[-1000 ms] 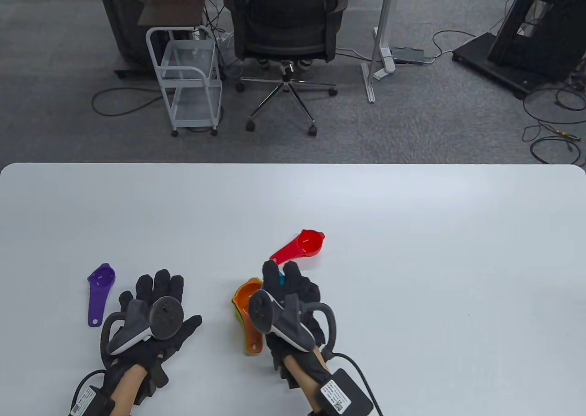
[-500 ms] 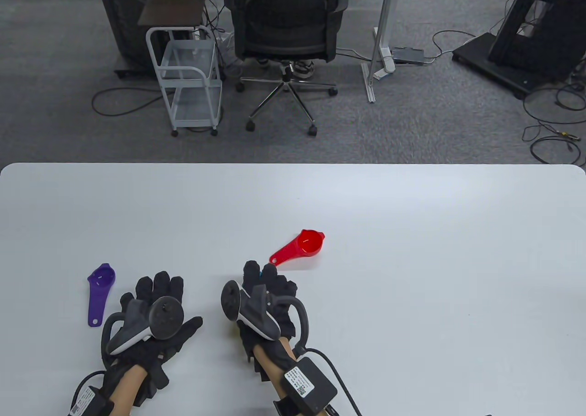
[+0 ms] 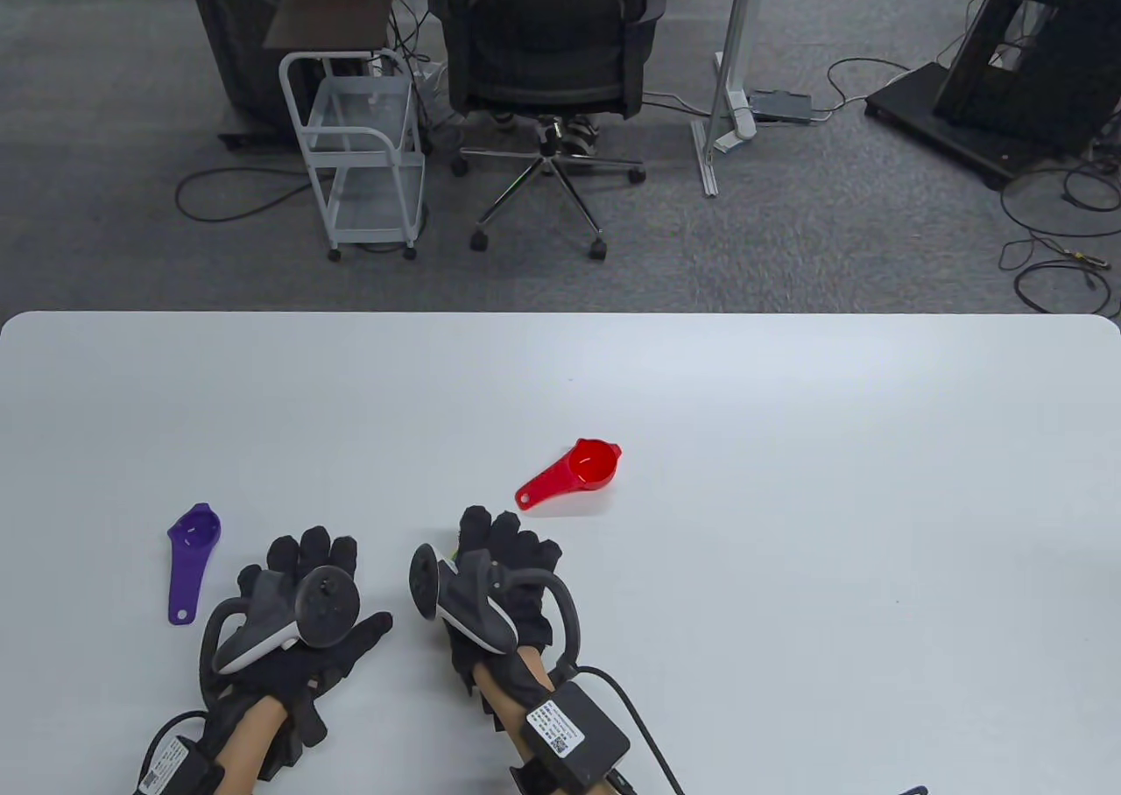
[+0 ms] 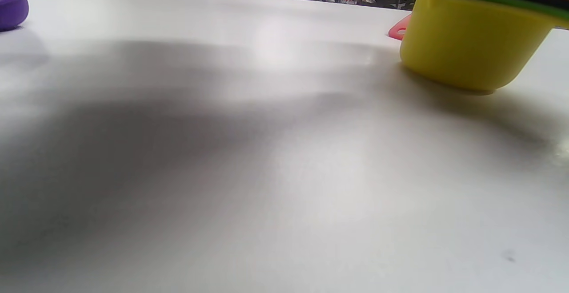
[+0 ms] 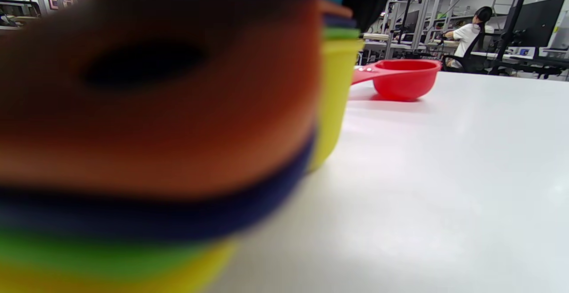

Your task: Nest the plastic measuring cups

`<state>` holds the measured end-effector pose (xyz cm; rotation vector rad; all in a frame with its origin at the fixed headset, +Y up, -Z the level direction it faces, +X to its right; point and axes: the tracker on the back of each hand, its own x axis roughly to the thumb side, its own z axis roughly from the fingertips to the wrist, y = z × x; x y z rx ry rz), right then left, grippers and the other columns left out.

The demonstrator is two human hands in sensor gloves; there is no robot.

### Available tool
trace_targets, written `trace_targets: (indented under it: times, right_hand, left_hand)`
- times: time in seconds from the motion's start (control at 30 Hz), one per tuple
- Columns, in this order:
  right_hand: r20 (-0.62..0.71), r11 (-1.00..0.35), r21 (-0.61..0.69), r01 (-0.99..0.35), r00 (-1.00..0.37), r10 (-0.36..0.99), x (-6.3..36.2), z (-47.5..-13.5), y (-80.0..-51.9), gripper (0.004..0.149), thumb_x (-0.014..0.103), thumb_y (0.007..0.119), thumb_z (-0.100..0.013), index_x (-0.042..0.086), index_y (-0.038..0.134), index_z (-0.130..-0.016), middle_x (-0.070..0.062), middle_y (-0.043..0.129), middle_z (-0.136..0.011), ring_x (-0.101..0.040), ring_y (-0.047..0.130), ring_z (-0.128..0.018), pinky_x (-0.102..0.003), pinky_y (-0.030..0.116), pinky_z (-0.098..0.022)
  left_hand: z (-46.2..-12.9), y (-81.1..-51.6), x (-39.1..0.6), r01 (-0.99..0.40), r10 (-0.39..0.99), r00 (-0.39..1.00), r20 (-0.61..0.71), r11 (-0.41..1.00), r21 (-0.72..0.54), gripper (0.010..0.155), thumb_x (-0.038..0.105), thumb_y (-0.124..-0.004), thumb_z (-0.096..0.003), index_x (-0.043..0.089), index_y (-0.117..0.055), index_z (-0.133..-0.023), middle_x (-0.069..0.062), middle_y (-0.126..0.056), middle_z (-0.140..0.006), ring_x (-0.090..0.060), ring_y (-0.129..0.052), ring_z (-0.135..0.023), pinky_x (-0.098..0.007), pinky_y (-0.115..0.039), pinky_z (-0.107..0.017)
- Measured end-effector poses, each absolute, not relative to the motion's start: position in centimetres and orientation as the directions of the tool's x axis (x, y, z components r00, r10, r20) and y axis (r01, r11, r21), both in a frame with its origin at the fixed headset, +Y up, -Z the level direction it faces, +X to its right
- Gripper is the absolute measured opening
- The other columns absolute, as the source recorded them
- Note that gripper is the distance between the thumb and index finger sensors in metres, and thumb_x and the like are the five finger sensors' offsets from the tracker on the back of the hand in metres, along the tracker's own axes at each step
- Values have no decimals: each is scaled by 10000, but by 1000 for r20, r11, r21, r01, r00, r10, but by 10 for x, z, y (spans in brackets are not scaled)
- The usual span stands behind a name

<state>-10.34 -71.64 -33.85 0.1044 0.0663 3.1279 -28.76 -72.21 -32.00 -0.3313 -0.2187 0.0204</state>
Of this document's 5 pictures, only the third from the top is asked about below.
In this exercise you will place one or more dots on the person's left hand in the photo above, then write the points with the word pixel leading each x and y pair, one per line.
pixel 337 655

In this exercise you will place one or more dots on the person's right hand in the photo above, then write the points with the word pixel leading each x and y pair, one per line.
pixel 530 602

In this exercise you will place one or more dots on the person's right little finger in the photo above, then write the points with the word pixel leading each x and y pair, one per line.
pixel 550 560

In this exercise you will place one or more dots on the person's left thumb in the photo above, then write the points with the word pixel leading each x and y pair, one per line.
pixel 372 630

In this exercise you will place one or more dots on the person's left little finger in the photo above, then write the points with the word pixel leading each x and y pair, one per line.
pixel 249 581

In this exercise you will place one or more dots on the person's left middle finger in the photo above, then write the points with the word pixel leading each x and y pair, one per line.
pixel 316 545

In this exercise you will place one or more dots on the person's right middle finger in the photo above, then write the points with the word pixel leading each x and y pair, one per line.
pixel 504 534

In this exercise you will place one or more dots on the person's left forearm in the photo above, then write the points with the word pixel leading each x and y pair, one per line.
pixel 250 742

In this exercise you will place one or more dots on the person's right forearm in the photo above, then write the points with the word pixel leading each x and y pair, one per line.
pixel 504 699

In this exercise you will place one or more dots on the grey black glove-mounted controller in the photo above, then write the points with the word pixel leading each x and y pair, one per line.
pixel 468 602
pixel 324 607

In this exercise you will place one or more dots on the purple measuring spoon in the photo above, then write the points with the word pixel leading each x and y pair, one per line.
pixel 188 567

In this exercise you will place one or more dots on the red measuring cup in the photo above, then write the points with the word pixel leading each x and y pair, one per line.
pixel 588 467

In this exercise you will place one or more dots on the white power strip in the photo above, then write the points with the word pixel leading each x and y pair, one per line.
pixel 740 116

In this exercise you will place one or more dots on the black mesh office chair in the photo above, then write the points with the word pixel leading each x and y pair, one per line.
pixel 543 33

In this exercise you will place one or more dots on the black power adapter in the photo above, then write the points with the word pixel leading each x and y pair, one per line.
pixel 779 105

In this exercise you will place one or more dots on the black cabinet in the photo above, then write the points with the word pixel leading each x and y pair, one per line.
pixel 232 33

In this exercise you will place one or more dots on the white metal desk leg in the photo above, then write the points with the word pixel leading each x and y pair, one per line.
pixel 731 59

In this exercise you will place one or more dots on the dark brown board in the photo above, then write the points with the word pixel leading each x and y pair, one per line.
pixel 333 11

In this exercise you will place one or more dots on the black equipment stand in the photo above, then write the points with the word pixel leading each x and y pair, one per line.
pixel 1007 68

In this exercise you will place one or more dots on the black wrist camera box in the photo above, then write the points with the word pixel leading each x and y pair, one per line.
pixel 175 769
pixel 574 729

